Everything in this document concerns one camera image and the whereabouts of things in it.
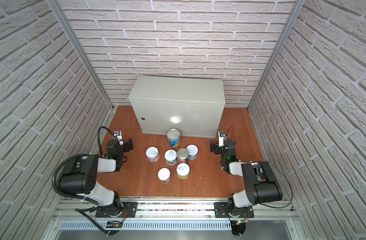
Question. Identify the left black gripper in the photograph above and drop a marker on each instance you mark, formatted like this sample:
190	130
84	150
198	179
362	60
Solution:
126	145

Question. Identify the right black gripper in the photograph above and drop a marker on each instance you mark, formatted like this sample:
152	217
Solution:
217	147

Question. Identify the red tomato can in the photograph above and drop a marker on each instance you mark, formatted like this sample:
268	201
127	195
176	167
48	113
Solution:
183	156

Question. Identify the yellow labelled can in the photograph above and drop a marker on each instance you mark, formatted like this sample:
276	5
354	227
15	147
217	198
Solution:
183	171

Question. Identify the white flat-lid can front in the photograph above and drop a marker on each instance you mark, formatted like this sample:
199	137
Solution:
164	175

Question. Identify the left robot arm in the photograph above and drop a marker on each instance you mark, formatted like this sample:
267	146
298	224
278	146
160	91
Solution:
76	177

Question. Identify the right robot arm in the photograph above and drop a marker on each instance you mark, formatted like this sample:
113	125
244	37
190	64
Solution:
261	184

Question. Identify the white can right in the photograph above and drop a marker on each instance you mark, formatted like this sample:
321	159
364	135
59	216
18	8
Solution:
193	151

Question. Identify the white can far left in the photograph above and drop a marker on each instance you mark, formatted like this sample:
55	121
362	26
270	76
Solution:
152	154

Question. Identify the blue soup can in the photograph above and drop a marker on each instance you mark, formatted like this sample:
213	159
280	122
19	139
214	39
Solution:
173	136

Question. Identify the white can centre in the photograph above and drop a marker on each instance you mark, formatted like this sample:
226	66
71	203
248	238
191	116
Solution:
171	157

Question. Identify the grey metal cabinet box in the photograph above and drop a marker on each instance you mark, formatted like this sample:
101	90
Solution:
193	106

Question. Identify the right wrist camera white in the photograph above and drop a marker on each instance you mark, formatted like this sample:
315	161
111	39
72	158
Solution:
222	138

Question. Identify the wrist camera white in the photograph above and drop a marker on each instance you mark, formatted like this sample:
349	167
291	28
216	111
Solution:
222	138
118	136

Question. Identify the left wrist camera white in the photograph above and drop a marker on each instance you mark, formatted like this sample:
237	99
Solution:
118	136

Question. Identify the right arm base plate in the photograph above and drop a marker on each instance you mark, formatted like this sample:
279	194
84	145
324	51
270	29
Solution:
225	210

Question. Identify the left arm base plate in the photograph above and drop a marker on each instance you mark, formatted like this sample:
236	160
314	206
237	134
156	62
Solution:
117	211

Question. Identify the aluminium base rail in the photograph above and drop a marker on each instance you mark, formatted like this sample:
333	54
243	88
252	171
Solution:
191	214

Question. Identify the left aluminium corner post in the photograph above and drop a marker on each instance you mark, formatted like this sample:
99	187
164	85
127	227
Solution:
70	33

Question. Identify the aluminium corner post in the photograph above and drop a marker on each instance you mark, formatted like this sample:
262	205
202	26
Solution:
297	8
70	33

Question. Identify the right aluminium corner post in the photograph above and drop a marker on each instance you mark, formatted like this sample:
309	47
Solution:
297	8

